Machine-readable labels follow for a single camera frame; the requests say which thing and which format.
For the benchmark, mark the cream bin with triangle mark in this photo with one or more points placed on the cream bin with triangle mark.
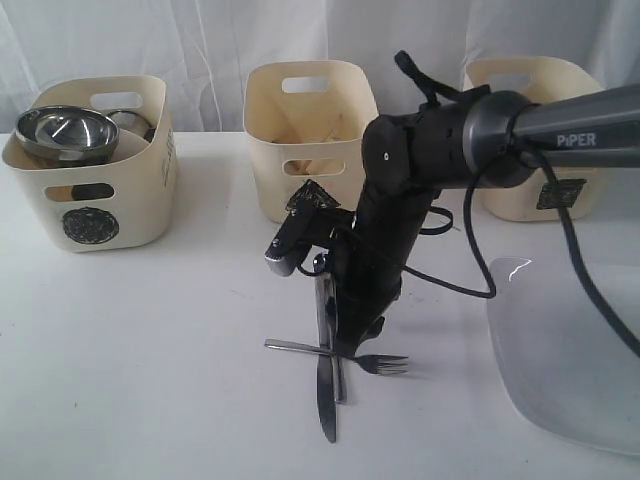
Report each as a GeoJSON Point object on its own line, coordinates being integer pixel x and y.
{"type": "Point", "coordinates": [289, 107]}

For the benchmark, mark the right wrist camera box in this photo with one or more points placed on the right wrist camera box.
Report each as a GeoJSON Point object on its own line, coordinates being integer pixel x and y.
{"type": "Point", "coordinates": [306, 225]}

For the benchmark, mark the cream bin with square mark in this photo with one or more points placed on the cream bin with square mark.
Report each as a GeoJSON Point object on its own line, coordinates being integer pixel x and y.
{"type": "Point", "coordinates": [542, 80]}

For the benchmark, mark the white backdrop curtain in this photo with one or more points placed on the white backdrop curtain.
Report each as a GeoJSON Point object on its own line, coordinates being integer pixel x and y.
{"type": "Point", "coordinates": [205, 50]}

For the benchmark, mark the steel table knife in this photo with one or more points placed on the steel table knife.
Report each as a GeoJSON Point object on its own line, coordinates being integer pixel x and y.
{"type": "Point", "coordinates": [324, 374]}

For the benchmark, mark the white ceramic bowl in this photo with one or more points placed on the white ceramic bowl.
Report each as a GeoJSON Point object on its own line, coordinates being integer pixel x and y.
{"type": "Point", "coordinates": [129, 145]}

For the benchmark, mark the white square plate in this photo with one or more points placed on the white square plate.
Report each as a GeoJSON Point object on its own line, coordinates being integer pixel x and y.
{"type": "Point", "coordinates": [563, 367]}

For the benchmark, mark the stainless steel bowl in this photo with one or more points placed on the stainless steel bowl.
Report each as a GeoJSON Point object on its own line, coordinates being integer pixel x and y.
{"type": "Point", "coordinates": [66, 136]}

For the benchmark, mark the steel fork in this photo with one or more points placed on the steel fork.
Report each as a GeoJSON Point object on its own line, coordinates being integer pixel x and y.
{"type": "Point", "coordinates": [375, 364]}

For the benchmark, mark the wooden chopstick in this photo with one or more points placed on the wooden chopstick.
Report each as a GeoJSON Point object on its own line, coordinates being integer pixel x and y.
{"type": "Point", "coordinates": [310, 167]}
{"type": "Point", "coordinates": [335, 131]}

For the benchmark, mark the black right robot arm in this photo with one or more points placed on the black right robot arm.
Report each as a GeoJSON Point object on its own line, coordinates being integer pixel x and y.
{"type": "Point", "coordinates": [484, 139]}

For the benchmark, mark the small steel spoon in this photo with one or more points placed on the small steel spoon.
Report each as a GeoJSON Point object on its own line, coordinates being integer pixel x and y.
{"type": "Point", "coordinates": [342, 385]}

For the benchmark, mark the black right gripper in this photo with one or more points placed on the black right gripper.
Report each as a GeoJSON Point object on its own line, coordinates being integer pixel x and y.
{"type": "Point", "coordinates": [367, 267]}

